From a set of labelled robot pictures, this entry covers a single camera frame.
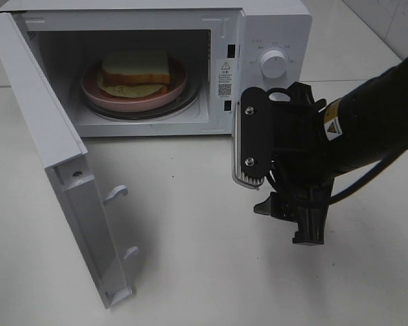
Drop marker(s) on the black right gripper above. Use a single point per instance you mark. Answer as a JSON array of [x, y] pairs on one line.
[[301, 173]]

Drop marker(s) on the toast sandwich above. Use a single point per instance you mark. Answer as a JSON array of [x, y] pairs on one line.
[[134, 73]]

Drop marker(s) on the pink plate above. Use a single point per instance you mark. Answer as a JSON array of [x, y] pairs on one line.
[[166, 94]]

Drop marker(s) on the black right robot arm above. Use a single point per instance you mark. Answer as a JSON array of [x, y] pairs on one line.
[[366, 131]]

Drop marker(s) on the upper white dial knob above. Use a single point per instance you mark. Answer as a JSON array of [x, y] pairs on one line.
[[273, 63]]

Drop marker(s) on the white microwave oven body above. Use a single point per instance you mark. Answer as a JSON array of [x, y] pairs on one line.
[[219, 42]]

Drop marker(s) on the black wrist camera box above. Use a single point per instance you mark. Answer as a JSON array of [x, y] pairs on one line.
[[252, 138]]

